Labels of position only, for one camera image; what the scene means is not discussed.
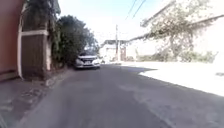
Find white building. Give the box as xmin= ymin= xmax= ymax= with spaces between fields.
xmin=99 ymin=39 xmax=129 ymax=64

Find utility pole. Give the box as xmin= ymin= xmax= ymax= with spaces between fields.
xmin=114 ymin=23 xmax=120 ymax=63

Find white car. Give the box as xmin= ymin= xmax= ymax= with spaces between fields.
xmin=73 ymin=49 xmax=102 ymax=70

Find grey asphalt road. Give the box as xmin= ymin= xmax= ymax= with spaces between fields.
xmin=13 ymin=63 xmax=224 ymax=128

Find dark green trees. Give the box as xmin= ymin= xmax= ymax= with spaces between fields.
xmin=49 ymin=14 xmax=101 ymax=68

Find large pale tree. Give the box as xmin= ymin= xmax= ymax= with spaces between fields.
xmin=141 ymin=0 xmax=214 ymax=61

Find pale concrete sidewalk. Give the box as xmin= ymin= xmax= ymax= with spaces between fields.
xmin=116 ymin=60 xmax=224 ymax=98

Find green hedge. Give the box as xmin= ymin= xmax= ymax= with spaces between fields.
xmin=136 ymin=49 xmax=218 ymax=64

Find leafy creeper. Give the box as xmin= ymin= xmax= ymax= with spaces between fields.
xmin=23 ymin=0 xmax=62 ymax=33

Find grey paved sidewalk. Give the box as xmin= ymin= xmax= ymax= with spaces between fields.
xmin=0 ymin=68 xmax=73 ymax=128

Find overhead wires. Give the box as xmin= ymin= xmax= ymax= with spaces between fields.
xmin=124 ymin=0 xmax=148 ymax=21

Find brown gate with white frame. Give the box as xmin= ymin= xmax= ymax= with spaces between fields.
xmin=17 ymin=29 xmax=53 ymax=81

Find long white wall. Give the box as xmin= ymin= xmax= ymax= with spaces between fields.
xmin=126 ymin=13 xmax=224 ymax=63

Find red building wall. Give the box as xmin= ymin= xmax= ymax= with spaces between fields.
xmin=0 ymin=0 xmax=26 ymax=82

